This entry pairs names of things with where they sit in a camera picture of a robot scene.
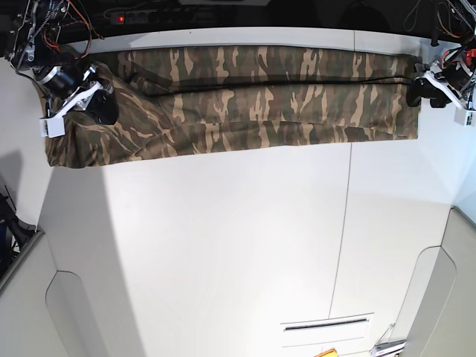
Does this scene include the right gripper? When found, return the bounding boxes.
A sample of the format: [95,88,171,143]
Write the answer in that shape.
[33,65,118,125]

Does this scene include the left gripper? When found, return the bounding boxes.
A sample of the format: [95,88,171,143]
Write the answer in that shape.
[406,46,475,111]

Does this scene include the camouflage T-shirt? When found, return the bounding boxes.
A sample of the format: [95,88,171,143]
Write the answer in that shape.
[45,46,419,169]

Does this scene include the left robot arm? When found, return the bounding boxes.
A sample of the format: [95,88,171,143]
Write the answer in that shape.
[406,1,475,115]

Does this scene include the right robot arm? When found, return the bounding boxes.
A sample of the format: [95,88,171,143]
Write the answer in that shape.
[5,1,119,125]

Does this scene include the black power strip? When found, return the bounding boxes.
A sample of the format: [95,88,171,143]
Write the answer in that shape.
[103,10,193,25]

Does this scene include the black equipment left edge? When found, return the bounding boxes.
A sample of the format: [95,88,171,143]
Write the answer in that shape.
[1,185,37,276]

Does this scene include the silver metal clip tool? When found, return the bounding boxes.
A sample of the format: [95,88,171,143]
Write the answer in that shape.
[369,324,406,357]

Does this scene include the orange object at edge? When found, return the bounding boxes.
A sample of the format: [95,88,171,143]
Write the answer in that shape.
[317,349,338,357]

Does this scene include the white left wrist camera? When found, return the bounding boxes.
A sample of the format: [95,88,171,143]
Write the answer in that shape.
[454,109,476,127]

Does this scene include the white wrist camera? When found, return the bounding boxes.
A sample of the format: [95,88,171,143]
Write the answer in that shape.
[454,109,476,127]
[39,116,65,138]

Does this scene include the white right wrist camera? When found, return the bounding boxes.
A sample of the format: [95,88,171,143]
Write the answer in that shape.
[39,116,65,138]

